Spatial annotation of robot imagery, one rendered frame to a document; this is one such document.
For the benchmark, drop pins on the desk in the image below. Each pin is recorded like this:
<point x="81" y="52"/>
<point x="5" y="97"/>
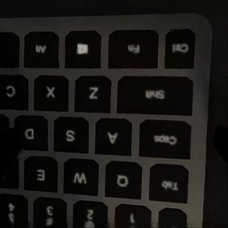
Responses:
<point x="215" y="205"/>

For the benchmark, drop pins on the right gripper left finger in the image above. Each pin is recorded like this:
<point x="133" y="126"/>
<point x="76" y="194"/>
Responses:
<point x="11" y="143"/>

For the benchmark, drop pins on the keyboard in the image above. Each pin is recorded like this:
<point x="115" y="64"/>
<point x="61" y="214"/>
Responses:
<point x="114" y="112"/>

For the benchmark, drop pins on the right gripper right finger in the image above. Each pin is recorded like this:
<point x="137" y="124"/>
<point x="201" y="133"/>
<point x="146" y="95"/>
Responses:
<point x="220" y="140"/>

